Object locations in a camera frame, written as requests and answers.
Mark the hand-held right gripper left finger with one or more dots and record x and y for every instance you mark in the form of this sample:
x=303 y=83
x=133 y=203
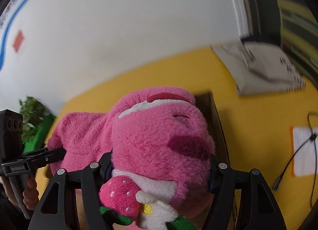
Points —
x=94 y=171

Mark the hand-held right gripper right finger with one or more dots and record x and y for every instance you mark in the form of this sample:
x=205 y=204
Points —
x=223 y=171

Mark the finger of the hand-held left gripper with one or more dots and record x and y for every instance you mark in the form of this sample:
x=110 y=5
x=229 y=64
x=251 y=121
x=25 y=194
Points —
x=47 y=156

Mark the shallow cardboard box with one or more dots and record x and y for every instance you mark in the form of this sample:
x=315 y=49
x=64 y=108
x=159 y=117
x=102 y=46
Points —
x=218 y=125

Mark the pink plush bear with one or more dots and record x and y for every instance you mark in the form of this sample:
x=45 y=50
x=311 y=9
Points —
x=154 y=140

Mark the person's left hand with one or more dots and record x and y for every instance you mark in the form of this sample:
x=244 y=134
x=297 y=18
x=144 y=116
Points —
x=31 y=194

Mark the green table cloth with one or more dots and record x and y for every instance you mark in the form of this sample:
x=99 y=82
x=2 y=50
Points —
x=41 y=133

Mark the large green potted plant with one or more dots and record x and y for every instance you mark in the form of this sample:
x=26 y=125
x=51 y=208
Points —
x=31 y=118

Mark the white pouch with orange edge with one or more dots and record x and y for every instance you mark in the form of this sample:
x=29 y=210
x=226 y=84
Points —
x=303 y=150

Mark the grey cloth bag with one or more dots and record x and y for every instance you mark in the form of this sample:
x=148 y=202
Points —
x=263 y=71

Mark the yellow shelf unit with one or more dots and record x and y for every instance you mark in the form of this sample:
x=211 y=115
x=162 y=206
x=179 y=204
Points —
x=298 y=29

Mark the blue wave wall decal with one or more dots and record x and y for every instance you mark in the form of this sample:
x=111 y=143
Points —
x=3 y=44

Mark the red wall notice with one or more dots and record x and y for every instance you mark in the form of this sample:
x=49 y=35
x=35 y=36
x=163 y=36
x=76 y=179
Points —
x=18 y=41

